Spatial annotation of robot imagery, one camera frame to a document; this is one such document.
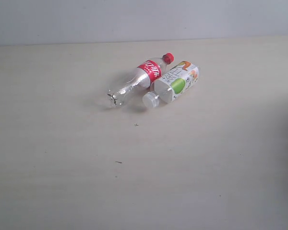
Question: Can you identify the clear cola bottle red label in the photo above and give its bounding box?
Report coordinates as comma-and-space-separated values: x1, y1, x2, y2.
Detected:
107, 53, 174, 107

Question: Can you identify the white tea bottle fruit label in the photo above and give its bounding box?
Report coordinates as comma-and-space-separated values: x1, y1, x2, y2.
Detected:
142, 61, 200, 108

